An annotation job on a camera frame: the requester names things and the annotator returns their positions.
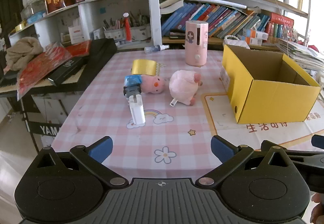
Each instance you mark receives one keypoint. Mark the red hardcover book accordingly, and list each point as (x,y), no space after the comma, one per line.
(282,19)

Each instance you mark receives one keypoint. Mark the row of small colourful books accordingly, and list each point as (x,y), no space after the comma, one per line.
(276,30)

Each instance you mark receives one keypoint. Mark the pen holder with pens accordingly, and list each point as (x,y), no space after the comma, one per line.
(126,33)

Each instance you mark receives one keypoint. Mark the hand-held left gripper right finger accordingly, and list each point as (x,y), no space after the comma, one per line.
(221,149)

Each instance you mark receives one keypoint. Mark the round pink plush pig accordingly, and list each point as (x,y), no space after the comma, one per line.
(182,85)

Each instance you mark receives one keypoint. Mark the white bookshelf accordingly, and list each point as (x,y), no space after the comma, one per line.
(154,11)

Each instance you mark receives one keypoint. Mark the thick cream book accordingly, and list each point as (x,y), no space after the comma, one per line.
(172,4)

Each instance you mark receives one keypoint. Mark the row of blue leaning books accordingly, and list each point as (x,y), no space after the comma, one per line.
(215,17)

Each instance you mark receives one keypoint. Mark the orange and white box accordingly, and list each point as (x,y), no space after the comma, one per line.
(253,41)
(255,34)

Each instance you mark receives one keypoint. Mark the yellow cardboard box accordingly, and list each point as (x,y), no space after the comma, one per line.
(265,102)

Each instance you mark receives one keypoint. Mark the stack of newspapers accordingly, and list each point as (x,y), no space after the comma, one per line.
(298,52)

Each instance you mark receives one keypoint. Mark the red bottle with white cap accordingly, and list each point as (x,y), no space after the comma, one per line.
(127,28)

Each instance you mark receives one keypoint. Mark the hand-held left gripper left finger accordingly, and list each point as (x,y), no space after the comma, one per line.
(101,149)

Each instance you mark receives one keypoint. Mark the person's right hand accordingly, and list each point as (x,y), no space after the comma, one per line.
(317,207)

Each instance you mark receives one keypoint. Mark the pink cylindrical humidifier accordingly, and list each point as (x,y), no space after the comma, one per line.
(195,47)

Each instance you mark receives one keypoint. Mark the small spray bottle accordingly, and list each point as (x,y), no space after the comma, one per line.
(154,49)

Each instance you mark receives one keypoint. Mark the red patterned bag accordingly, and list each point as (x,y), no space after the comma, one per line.
(43,67)

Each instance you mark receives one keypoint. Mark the red flat box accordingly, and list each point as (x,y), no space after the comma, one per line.
(79,48)

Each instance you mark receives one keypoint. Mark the long black box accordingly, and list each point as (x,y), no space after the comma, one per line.
(65,70)

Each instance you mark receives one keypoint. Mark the gold tape roll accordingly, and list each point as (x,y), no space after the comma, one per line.
(144,67)

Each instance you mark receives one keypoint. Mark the white box red label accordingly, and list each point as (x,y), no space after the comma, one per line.
(76,34)

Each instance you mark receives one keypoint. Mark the pink plush toy orange beak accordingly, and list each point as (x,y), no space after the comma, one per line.
(151,83)

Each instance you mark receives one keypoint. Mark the black electronic piano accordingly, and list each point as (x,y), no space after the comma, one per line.
(98,52)

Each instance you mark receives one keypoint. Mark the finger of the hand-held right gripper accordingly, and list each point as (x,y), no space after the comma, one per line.
(318,141)
(308,157)

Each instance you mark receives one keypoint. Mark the white plastic dispenser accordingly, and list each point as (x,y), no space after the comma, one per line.
(138,112)

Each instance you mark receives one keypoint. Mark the pink checked tablecloth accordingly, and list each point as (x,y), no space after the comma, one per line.
(114,122)

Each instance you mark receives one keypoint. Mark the beige crumpled cloth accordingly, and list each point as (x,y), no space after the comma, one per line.
(22,50)

